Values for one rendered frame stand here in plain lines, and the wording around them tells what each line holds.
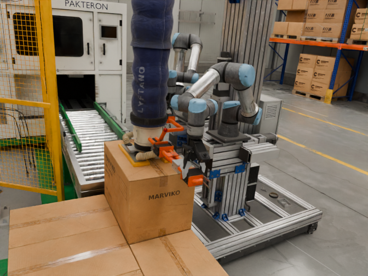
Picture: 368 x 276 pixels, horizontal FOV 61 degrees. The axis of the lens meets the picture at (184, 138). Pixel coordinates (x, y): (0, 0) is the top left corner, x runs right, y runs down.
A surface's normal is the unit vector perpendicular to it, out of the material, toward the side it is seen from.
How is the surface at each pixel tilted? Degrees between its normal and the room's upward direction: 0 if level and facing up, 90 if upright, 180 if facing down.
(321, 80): 93
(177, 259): 0
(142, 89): 71
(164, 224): 90
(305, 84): 87
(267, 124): 90
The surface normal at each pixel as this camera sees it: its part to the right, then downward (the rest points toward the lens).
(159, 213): 0.44, 0.33
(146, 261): 0.07, -0.94
